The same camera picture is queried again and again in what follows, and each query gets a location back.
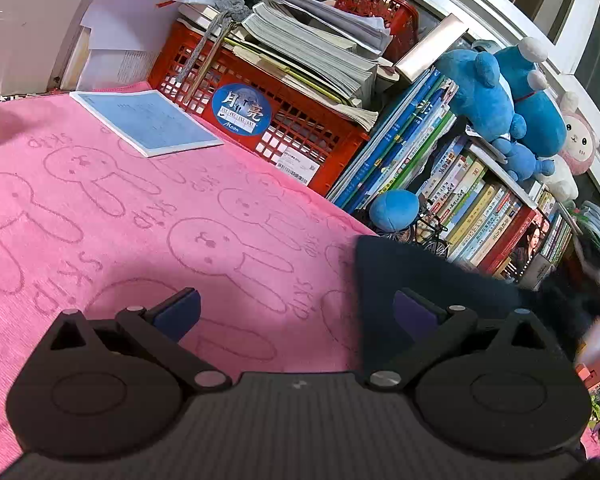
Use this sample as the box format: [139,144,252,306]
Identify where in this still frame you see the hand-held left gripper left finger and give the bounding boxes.
[45,287,233,393]

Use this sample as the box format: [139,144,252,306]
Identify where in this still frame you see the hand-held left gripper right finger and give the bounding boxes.
[364,287,556,392]

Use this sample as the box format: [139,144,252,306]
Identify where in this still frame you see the navy and white jacket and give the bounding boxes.
[355,235,600,367]

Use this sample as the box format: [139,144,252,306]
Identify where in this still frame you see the miniature black bicycle model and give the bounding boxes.
[380,212,451,261]

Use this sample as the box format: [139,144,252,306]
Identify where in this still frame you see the pink rabbit-print blanket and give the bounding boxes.
[0,80,600,476]

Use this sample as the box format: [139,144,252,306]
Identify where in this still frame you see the round blue plush ball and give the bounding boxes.
[369,190,421,233]

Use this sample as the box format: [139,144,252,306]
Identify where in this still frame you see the row of colourful books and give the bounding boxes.
[325,67,576,291]

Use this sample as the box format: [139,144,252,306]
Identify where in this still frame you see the white shelf board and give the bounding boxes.
[467,141,538,207]

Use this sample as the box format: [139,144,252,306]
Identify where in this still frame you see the light blue notebook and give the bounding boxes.
[70,91,224,158]

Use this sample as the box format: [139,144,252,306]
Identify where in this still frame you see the white plush toy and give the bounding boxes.
[537,155,579,202]

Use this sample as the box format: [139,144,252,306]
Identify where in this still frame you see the large red plastic crate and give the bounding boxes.
[147,17,383,198]

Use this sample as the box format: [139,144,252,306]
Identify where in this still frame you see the blue bear plush toy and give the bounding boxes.
[435,49,543,183]

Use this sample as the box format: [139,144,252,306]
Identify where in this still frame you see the blue plush with white hat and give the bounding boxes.
[495,36,568,156]

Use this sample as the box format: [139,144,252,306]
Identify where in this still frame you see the pink sheep plush toy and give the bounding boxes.
[559,91,600,177]

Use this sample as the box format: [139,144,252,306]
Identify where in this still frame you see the silver flat board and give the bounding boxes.
[395,12,470,81]

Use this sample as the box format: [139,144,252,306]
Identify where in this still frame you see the stack of paper workbooks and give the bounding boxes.
[180,0,393,133]

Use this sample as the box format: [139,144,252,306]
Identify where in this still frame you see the loose white paper sheets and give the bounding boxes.
[77,0,221,93]

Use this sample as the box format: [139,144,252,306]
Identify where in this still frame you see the small red plastic basket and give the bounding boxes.
[334,0,421,63]

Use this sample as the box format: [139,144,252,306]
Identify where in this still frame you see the grey knitted cloth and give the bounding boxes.
[172,0,261,86]

